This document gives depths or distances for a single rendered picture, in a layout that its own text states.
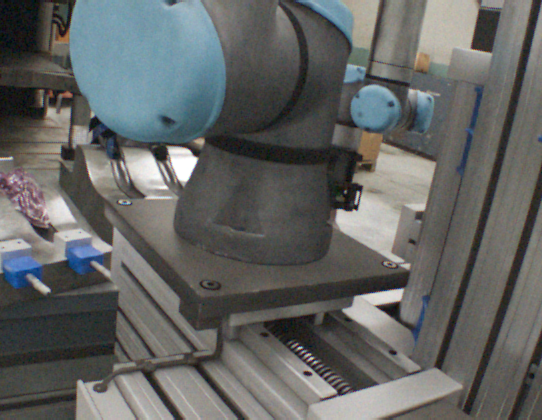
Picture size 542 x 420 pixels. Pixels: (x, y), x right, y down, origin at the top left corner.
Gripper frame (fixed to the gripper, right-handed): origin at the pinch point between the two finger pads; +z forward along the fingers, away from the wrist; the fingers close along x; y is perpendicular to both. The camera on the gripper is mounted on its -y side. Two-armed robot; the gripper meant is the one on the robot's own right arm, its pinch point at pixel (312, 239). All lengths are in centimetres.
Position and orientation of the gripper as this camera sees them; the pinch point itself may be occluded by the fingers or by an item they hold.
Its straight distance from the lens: 118.4
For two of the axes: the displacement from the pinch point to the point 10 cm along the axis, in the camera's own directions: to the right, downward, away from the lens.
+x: 8.3, -0.1, 5.6
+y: 5.3, 3.3, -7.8
